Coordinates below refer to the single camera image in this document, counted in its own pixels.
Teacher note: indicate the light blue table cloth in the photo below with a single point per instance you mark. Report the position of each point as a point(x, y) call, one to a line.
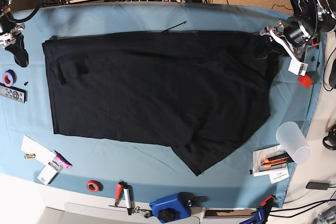
point(153, 171)

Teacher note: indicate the black remote control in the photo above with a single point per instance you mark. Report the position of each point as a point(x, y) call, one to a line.
point(13, 93)

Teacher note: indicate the pink marker package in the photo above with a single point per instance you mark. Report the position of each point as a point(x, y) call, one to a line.
point(62, 161)

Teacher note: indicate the orange black clamp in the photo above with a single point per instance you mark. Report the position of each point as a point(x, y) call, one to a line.
point(315, 42)

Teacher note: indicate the red handled screwdriver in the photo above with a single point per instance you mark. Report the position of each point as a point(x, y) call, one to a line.
point(118, 192)

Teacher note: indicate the black t-shirt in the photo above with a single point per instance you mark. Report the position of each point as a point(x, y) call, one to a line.
point(203, 94)

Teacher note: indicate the purple tape roll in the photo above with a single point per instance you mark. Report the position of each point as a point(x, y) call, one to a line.
point(9, 78)

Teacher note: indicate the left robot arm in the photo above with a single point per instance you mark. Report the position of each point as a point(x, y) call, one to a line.
point(310, 18)

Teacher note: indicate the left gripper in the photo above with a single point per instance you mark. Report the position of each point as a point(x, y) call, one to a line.
point(292, 35)

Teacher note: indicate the black cable tie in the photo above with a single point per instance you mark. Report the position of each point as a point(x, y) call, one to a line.
point(170, 28)

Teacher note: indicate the blue orange bar clamp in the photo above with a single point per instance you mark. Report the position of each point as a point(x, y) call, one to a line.
point(260, 216)

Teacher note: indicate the white booklet papers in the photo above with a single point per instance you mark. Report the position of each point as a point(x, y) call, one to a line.
point(275, 173)

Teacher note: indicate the red tape roll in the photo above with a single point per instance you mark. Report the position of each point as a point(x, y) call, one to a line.
point(94, 186)

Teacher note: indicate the white paper sheet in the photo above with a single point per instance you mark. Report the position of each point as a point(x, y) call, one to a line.
point(42, 154)

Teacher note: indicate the white marker pen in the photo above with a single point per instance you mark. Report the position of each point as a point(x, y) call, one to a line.
point(127, 199)

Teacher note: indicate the blue table clamp box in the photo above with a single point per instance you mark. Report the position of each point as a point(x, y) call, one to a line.
point(172, 208)

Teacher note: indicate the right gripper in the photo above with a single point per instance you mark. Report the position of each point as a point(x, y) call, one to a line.
point(12, 40)

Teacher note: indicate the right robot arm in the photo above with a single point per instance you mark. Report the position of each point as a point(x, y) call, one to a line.
point(8, 19)

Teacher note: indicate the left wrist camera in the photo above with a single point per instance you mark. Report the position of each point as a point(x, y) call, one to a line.
point(298, 68)

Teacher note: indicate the red cube block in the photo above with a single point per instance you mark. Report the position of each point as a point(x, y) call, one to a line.
point(305, 81)

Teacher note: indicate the translucent plastic cup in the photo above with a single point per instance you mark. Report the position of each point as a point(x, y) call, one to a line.
point(292, 140)

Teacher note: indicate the white blister pack card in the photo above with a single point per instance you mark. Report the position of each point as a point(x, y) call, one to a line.
point(49, 172)

